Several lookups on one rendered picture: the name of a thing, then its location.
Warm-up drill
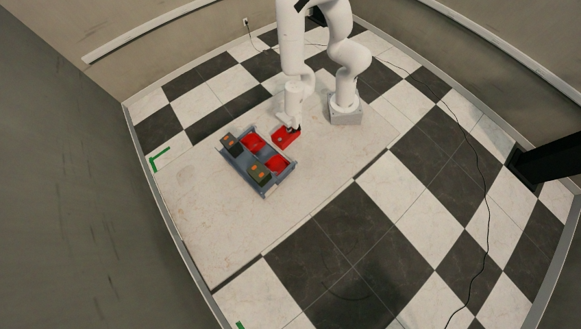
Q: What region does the red bin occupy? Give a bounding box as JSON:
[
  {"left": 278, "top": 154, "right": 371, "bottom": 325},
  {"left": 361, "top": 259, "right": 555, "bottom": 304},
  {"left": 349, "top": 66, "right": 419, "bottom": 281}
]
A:
[
  {"left": 271, "top": 125, "right": 301, "bottom": 151},
  {"left": 264, "top": 154, "right": 290, "bottom": 176},
  {"left": 240, "top": 133, "right": 265, "bottom": 155}
]

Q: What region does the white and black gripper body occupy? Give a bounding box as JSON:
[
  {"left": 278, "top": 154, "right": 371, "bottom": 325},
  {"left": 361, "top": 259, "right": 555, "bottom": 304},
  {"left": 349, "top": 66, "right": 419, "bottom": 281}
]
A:
[{"left": 290, "top": 113, "right": 302, "bottom": 129}]

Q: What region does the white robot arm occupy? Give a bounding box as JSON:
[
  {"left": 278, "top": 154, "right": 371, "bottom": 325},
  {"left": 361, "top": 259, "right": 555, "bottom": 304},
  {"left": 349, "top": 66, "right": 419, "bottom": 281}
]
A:
[{"left": 275, "top": 0, "right": 372, "bottom": 128}]

